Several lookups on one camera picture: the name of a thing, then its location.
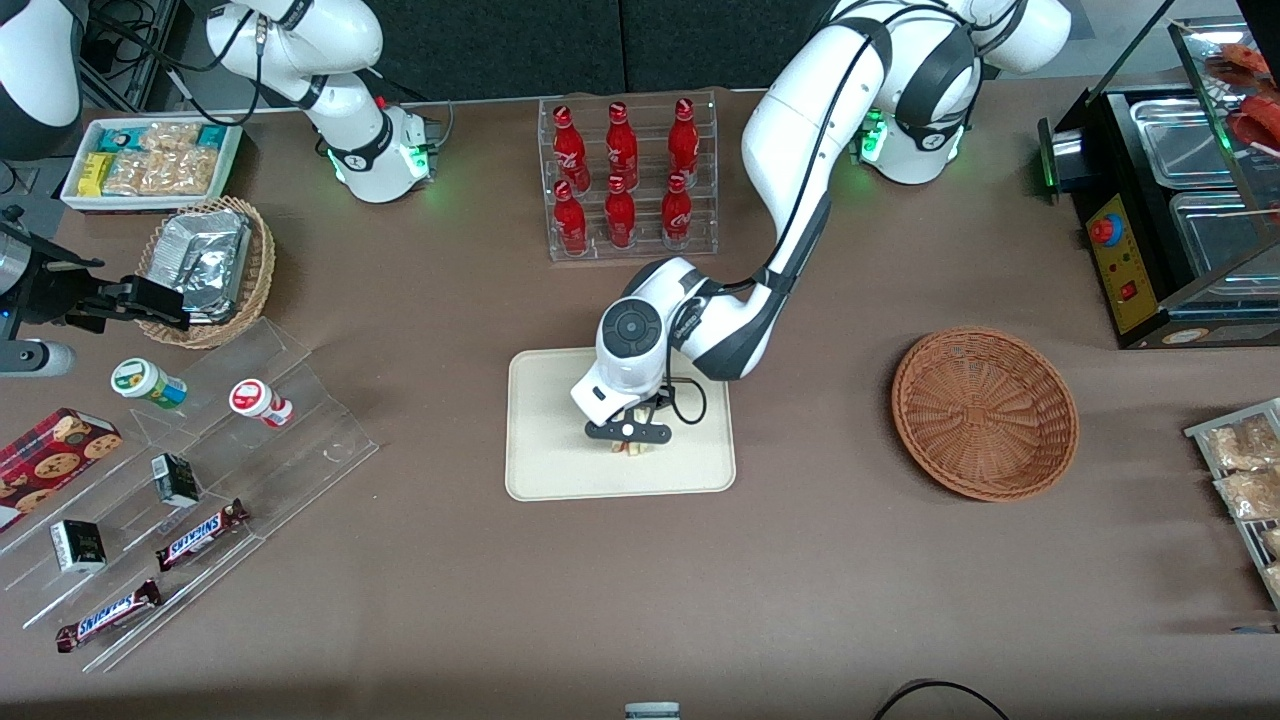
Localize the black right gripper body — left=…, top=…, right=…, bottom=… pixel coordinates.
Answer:
left=0, top=228, right=109, bottom=327

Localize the cream plastic tray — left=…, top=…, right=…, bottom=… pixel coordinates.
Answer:
left=505, top=345, right=738, bottom=503

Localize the light wicker basket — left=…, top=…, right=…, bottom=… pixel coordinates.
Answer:
left=135, top=195, right=277, bottom=350

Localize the brown wicker basket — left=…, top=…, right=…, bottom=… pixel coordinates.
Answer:
left=890, top=326, right=1081, bottom=503

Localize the grey snack tray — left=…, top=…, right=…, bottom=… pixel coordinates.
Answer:
left=1185, top=398, right=1280, bottom=611

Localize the ribbed aluminium foil container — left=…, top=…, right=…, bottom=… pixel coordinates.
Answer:
left=150, top=210, right=249, bottom=291

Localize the crumpled foil packet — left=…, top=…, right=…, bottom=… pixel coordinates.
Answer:
left=185, top=230, right=253, bottom=323

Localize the green lid white jar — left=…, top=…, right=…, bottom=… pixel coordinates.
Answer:
left=110, top=357, right=188, bottom=411

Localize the white snack bin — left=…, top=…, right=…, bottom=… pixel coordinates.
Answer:
left=60, top=115, right=244, bottom=213

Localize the clear cracker snack pack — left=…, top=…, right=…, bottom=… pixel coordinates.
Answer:
left=1215, top=468, right=1280, bottom=521
left=140, top=122, right=201, bottom=153
left=1205, top=415, right=1280, bottom=471
left=105, top=150, right=218, bottom=197

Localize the red lid white jar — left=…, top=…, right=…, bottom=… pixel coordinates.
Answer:
left=228, top=378, right=294, bottom=429

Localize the red tartan cookie box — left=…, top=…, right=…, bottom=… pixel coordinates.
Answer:
left=0, top=407, right=123, bottom=533

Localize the red cola bottle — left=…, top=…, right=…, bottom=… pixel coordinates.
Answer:
left=668, top=97, right=699, bottom=181
left=553, top=180, right=589, bottom=256
left=660, top=172, right=693, bottom=246
left=553, top=103, right=591, bottom=193
left=604, top=175, right=638, bottom=249
left=605, top=100, right=641, bottom=191

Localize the small black carton box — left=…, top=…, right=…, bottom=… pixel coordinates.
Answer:
left=150, top=452, right=201, bottom=508
left=50, top=518, right=108, bottom=574

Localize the clear acrylic tiered stand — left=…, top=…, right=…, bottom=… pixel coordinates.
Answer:
left=0, top=318, right=379, bottom=673

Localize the Snickers chocolate bar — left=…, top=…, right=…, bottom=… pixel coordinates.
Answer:
left=155, top=498, right=249, bottom=573
left=55, top=578, right=163, bottom=654

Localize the clear acrylic bottle rack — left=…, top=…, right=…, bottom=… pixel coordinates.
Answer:
left=538, top=90, right=719, bottom=263

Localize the black food warmer appliance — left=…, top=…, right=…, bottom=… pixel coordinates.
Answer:
left=1038, top=0, right=1280, bottom=351

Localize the stainless steel pan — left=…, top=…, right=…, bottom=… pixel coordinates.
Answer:
left=1130, top=98, right=1239, bottom=191
left=1170, top=190, right=1280, bottom=279

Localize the reddish fried food pile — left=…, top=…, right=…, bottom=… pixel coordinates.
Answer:
left=1205, top=42, right=1280, bottom=151

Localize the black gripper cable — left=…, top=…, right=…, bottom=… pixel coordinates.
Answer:
left=664, top=376, right=709, bottom=427

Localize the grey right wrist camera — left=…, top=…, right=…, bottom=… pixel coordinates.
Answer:
left=0, top=340, right=76, bottom=378

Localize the black floor cable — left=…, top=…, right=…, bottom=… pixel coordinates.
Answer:
left=873, top=679, right=1011, bottom=720

